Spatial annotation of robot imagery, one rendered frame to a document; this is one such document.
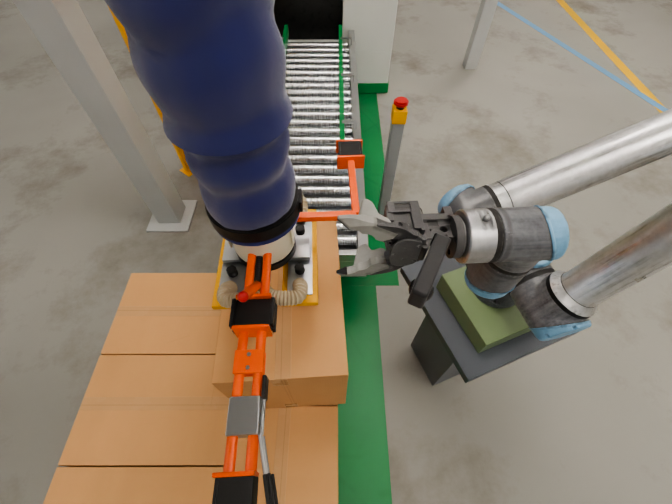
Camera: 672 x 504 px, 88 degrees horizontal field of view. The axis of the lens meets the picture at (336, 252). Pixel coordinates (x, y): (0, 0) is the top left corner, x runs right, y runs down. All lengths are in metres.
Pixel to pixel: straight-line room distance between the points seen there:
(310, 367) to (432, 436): 1.10
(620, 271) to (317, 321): 0.82
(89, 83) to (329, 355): 1.73
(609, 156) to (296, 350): 0.90
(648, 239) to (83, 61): 2.18
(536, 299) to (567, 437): 1.24
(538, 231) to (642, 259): 0.48
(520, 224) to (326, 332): 0.71
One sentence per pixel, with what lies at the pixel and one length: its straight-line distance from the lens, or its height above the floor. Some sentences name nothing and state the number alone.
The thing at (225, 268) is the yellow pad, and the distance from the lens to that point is 1.06.
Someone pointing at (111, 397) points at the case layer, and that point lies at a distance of 1.72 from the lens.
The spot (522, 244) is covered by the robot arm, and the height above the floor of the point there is 1.56.
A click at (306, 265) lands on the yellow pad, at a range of 1.02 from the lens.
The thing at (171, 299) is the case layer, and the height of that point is 0.54.
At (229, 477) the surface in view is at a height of 1.26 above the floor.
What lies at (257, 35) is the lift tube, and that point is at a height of 1.77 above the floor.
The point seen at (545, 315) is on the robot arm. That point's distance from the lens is 1.19.
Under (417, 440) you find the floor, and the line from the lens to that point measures 2.05.
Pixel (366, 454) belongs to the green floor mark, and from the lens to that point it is 2.01.
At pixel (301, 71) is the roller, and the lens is 3.07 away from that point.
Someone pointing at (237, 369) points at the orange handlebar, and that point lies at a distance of 0.80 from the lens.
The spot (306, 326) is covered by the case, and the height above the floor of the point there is 0.94.
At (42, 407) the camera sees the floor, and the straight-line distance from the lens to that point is 2.56.
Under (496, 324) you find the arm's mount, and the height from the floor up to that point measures 0.84.
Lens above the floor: 1.99
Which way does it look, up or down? 56 degrees down
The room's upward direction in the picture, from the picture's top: straight up
